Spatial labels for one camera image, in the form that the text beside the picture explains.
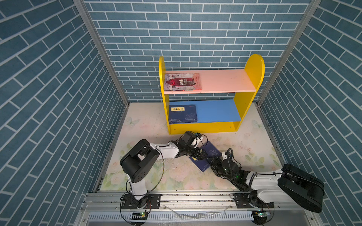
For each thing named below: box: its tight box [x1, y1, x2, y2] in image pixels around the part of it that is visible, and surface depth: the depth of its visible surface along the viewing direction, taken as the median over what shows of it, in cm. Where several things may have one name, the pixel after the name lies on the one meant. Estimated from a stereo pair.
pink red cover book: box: [164, 72, 203, 91], surface depth 76 cm
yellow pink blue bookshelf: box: [158, 54, 265, 135], surface depth 81 cm
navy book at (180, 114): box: [168, 104, 198, 124], surface depth 93 cm
